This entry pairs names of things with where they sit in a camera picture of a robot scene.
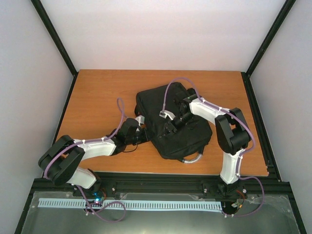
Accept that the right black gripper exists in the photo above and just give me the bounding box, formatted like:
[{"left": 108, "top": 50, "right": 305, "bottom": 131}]
[{"left": 161, "top": 112, "right": 195, "bottom": 138}]

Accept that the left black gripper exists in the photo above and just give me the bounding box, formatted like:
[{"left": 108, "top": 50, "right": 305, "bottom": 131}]
[{"left": 127, "top": 128, "right": 156, "bottom": 146}]

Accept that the black student bag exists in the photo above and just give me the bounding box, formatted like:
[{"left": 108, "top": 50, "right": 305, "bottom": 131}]
[{"left": 135, "top": 82, "right": 213, "bottom": 163}]

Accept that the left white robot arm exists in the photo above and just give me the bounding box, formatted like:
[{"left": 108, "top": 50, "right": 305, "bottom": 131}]
[{"left": 38, "top": 116, "right": 148, "bottom": 196}]

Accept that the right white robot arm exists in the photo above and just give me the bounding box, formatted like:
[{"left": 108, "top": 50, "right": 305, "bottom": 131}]
[{"left": 159, "top": 88, "right": 255, "bottom": 185}]

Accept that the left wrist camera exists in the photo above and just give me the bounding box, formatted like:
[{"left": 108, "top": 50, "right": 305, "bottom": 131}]
[{"left": 135, "top": 115, "right": 145, "bottom": 126}]

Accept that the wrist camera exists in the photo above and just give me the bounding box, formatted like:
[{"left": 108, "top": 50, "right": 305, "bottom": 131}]
[
  {"left": 159, "top": 110, "right": 176, "bottom": 120},
  {"left": 135, "top": 115, "right": 145, "bottom": 126}
]

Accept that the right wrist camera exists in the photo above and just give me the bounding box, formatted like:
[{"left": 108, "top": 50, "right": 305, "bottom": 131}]
[{"left": 159, "top": 110, "right": 176, "bottom": 120}]

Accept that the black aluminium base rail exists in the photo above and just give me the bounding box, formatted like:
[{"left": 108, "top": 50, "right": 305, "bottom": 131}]
[{"left": 34, "top": 170, "right": 291, "bottom": 203}]

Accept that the silver bag handle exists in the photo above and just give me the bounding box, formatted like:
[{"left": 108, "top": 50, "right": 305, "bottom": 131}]
[{"left": 182, "top": 153, "right": 203, "bottom": 164}]

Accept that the light blue cable duct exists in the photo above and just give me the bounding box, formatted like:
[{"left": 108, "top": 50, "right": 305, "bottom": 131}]
[{"left": 38, "top": 198, "right": 222, "bottom": 212}]

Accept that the right black frame post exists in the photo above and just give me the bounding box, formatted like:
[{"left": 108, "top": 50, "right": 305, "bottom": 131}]
[{"left": 245, "top": 0, "right": 296, "bottom": 78}]

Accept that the black frame post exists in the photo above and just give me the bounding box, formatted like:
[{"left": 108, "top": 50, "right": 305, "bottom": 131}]
[
  {"left": 31, "top": 0, "right": 78, "bottom": 78},
  {"left": 245, "top": 0, "right": 296, "bottom": 78}
]

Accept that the left black frame post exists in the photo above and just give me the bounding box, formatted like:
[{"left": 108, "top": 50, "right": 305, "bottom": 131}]
[{"left": 31, "top": 0, "right": 78, "bottom": 78}]

